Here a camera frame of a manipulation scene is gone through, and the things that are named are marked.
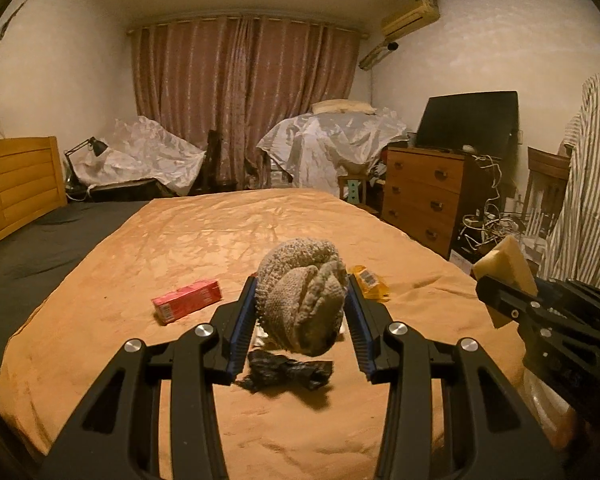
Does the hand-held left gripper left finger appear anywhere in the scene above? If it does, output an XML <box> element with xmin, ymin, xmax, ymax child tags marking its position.
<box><xmin>42</xmin><ymin>274</ymin><xmax>258</xmax><ymax>480</ymax></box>

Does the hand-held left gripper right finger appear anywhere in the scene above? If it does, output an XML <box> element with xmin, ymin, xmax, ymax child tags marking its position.
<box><xmin>346</xmin><ymin>272</ymin><xmax>566</xmax><ymax>480</ymax></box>

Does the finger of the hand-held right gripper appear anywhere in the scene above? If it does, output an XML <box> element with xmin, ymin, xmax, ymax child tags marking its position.
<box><xmin>535</xmin><ymin>278</ymin><xmax>600</xmax><ymax>331</ymax></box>
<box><xmin>476</xmin><ymin>274</ymin><xmax>600</xmax><ymax>356</ymax></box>

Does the yellow sponge block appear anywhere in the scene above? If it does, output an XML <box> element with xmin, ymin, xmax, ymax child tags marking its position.
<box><xmin>472</xmin><ymin>236</ymin><xmax>538</xmax><ymax>331</ymax></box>

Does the grey knitted cloth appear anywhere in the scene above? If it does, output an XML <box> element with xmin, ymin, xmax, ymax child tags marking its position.
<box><xmin>255</xmin><ymin>239</ymin><xmax>348</xmax><ymax>357</ymax></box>

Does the yellow plastic wrapper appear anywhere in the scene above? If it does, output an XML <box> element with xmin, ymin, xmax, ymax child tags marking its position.
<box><xmin>348</xmin><ymin>264</ymin><xmax>392</xmax><ymax>303</ymax></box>

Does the black crumpled plastic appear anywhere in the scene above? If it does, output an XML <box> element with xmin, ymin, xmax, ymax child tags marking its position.
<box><xmin>235</xmin><ymin>350</ymin><xmax>333</xmax><ymax>393</ymax></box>

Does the red cardboard box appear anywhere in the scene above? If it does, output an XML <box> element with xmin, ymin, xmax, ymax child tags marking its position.
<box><xmin>151</xmin><ymin>280</ymin><xmax>223</xmax><ymax>326</ymax></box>

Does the orange blanket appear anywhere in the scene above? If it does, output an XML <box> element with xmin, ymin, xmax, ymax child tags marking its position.
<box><xmin>0</xmin><ymin>187</ymin><xmax>576</xmax><ymax>480</ymax></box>

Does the striped cloth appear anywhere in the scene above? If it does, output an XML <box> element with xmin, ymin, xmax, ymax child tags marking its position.
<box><xmin>542</xmin><ymin>74</ymin><xmax>600</xmax><ymax>291</ymax></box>

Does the wooden dresser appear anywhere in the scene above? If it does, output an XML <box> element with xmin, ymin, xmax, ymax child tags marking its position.
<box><xmin>381</xmin><ymin>146</ymin><xmax>501</xmax><ymax>261</ymax></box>

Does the brown wooden chair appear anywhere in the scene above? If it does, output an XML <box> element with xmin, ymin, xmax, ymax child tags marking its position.
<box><xmin>520</xmin><ymin>146</ymin><xmax>573</xmax><ymax>231</ymax></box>

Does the black television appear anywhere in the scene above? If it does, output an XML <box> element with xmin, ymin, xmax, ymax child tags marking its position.
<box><xmin>416</xmin><ymin>91</ymin><xmax>520</xmax><ymax>161</ymax></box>

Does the large plastic dust sheet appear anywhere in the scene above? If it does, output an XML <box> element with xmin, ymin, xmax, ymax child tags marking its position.
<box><xmin>256</xmin><ymin>107</ymin><xmax>411</xmax><ymax>195</ymax></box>

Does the small plastic dust sheet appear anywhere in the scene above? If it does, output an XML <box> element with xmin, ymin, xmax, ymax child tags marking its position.
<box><xmin>72</xmin><ymin>115</ymin><xmax>208</xmax><ymax>197</ymax></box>

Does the grey mattress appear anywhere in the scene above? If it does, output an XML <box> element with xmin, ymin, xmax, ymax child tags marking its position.
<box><xmin>0</xmin><ymin>200</ymin><xmax>153</xmax><ymax>411</ymax></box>

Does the beige pillow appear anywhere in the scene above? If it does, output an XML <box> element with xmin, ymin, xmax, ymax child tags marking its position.
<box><xmin>310</xmin><ymin>99</ymin><xmax>376</xmax><ymax>116</ymax></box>

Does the black desk lamp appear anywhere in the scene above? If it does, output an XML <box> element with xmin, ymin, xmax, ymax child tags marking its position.
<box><xmin>62</xmin><ymin>136</ymin><xmax>110</xmax><ymax>196</ymax></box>

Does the pink curtain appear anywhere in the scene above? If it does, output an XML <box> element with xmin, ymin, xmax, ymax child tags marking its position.
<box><xmin>129</xmin><ymin>15</ymin><xmax>361</xmax><ymax>193</ymax></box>

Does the wooden headboard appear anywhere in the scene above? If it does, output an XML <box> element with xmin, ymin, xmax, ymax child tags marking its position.
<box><xmin>0</xmin><ymin>135</ymin><xmax>68</xmax><ymax>253</ymax></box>

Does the tangle of white cables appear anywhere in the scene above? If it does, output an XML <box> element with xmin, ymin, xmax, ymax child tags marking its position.
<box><xmin>457</xmin><ymin>155</ymin><xmax>531</xmax><ymax>261</ymax></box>

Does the wall pipe cover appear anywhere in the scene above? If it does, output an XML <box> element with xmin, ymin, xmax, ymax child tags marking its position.
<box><xmin>358</xmin><ymin>40</ymin><xmax>401</xmax><ymax>71</ymax></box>

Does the wall air conditioner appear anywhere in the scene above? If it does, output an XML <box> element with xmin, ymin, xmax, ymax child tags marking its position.
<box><xmin>380</xmin><ymin>0</ymin><xmax>441</xmax><ymax>40</ymax></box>

